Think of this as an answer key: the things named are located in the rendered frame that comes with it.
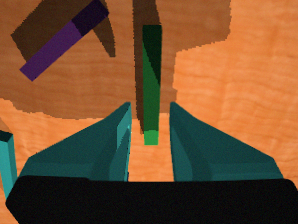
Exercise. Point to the turquoise rod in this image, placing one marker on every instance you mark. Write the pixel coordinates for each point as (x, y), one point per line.
(8, 169)

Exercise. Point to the purple rod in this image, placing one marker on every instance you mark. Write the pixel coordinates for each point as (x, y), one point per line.
(71, 33)

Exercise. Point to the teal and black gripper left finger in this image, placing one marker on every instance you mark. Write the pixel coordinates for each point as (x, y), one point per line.
(91, 153)

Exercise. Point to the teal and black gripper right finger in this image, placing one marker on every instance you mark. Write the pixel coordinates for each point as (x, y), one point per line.
(213, 155)

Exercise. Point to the green rod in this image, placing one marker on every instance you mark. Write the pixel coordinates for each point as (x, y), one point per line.
(152, 51)

